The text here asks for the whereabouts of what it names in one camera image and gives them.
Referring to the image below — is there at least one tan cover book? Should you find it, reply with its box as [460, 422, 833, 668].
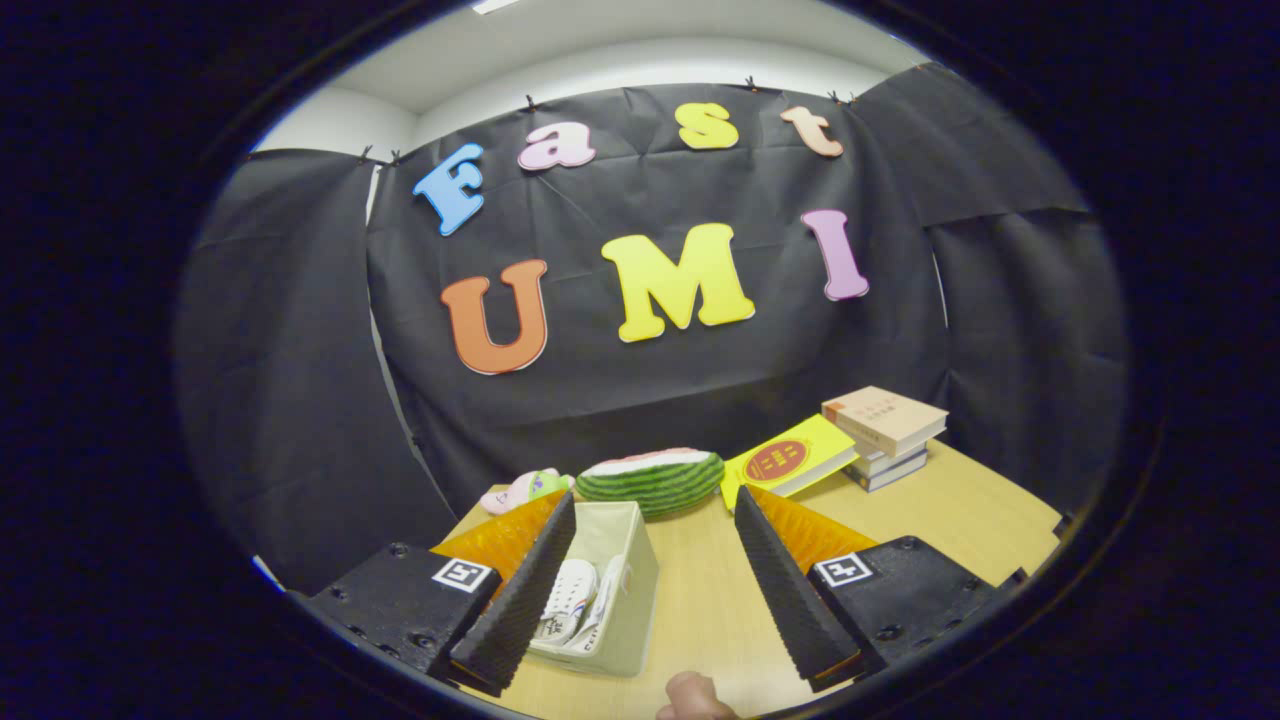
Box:
[822, 386, 948, 459]

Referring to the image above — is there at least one yellow book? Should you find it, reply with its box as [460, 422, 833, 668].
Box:
[720, 413, 859, 511]

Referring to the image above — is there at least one pink green plush toy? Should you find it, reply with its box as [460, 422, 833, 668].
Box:
[480, 468, 576, 516]

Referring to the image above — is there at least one watermelon slice plush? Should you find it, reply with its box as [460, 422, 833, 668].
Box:
[575, 448, 726, 518]

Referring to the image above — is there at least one white shoe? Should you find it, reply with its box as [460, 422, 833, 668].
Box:
[585, 553, 628, 653]
[538, 558, 599, 646]

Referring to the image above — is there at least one blue edged book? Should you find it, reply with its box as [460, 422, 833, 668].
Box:
[845, 450, 928, 492]

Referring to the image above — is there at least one white book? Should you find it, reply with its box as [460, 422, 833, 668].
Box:
[850, 438, 931, 477]

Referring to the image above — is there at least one beige fabric storage box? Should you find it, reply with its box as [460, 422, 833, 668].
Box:
[527, 500, 661, 678]

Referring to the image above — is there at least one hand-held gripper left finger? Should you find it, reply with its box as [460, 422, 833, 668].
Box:
[288, 490, 578, 698]

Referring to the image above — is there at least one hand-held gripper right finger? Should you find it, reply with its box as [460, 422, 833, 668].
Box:
[733, 486, 1031, 693]

